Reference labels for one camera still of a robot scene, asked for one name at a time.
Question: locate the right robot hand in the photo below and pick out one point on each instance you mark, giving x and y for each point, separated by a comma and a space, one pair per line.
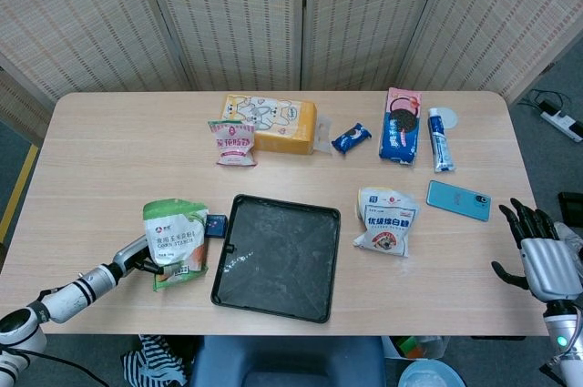
549, 264

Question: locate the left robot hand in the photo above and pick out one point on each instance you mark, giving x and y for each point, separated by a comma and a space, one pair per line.
129, 252

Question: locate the green corn starch bag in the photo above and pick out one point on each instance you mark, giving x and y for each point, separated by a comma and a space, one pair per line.
175, 237

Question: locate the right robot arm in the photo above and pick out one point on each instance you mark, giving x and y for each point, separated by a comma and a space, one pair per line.
562, 328

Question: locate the black square plastic tray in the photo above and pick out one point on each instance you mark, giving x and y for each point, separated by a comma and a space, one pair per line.
278, 259

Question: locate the pink snack packet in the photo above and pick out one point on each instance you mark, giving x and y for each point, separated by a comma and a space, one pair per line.
234, 145

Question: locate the white castor sugar bag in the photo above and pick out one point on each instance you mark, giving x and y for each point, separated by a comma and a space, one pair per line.
387, 223

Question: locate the dark blue rectangular box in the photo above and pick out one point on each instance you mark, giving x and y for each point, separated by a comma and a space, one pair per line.
217, 225

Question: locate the light blue smartphone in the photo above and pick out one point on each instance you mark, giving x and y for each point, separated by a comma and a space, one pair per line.
457, 200

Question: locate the black white striped cloth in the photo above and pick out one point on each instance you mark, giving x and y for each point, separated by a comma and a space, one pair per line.
150, 364

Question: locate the white power strip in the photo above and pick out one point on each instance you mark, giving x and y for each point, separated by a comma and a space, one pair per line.
562, 120

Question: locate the light blue bowl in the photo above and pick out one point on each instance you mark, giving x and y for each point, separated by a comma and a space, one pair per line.
430, 375

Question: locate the white blue toothpaste tube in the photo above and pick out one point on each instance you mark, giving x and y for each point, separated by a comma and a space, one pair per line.
441, 141

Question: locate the colourful cube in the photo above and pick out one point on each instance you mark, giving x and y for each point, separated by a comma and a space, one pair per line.
407, 347

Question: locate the white round disc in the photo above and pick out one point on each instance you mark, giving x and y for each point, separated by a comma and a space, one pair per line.
452, 118

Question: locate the blue padded chair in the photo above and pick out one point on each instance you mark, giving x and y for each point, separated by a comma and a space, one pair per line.
287, 359

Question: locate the yellow tissue pack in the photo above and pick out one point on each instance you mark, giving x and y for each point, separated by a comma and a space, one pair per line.
282, 127

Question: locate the pink blue cookie box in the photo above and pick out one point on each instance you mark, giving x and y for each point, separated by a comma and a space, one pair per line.
401, 132

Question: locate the small blue cookie pack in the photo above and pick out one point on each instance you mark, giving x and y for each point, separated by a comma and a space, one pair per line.
350, 138

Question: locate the woven folding screen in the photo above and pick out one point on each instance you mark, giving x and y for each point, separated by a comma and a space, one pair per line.
228, 18

